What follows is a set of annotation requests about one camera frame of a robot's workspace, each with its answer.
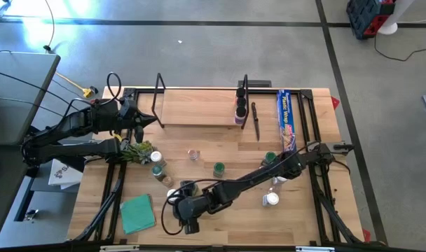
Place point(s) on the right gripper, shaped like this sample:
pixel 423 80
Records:
pixel 191 210

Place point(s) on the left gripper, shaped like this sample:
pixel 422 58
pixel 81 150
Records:
pixel 138 126

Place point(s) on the green lid herb jar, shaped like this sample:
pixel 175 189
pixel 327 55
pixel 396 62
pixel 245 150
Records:
pixel 270 157
pixel 218 169
pixel 196 191
pixel 157 171

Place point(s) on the small saffron jar cork lid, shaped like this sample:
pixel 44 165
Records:
pixel 193 154
pixel 167 181

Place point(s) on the wooden shelf black metal frame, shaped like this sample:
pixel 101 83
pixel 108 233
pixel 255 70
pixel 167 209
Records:
pixel 199 108

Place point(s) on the purple label jar black lid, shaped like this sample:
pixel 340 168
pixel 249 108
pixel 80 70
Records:
pixel 240 112

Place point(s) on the spice jar black lid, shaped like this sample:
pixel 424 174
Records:
pixel 241 102
pixel 240 92

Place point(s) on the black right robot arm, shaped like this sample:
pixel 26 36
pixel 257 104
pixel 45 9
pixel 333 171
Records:
pixel 255 175

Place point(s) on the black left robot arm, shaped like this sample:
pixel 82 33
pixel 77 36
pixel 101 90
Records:
pixel 76 150

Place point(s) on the bagel seasoning jar white lid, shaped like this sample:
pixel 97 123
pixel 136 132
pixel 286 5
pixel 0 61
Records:
pixel 171 193

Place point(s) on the potted succulent plant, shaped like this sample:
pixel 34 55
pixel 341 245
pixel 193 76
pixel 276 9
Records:
pixel 139 152

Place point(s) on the green sponge cloth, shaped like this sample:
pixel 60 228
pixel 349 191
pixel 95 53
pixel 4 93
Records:
pixel 137 214

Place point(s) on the red corner bumper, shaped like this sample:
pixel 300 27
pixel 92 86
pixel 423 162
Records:
pixel 366 235
pixel 335 102
pixel 95 103

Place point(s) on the white box with logo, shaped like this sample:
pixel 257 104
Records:
pixel 64 175

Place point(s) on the black kitchen knife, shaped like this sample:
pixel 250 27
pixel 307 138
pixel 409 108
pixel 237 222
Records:
pixel 255 115

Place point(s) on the grey side table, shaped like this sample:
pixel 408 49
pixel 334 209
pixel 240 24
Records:
pixel 20 98

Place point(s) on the blue plastic wrap box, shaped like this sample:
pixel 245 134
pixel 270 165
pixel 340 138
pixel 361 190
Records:
pixel 286 119

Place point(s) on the metal clip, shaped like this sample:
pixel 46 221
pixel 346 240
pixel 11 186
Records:
pixel 31 215

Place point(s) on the black red tool crate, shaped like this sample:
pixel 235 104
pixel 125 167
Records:
pixel 363 17

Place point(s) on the silver mounting bracket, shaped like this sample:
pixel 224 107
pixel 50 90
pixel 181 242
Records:
pixel 314 249
pixel 118 248

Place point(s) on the white pedestal base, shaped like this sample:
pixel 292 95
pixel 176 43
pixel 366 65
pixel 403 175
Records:
pixel 388 28

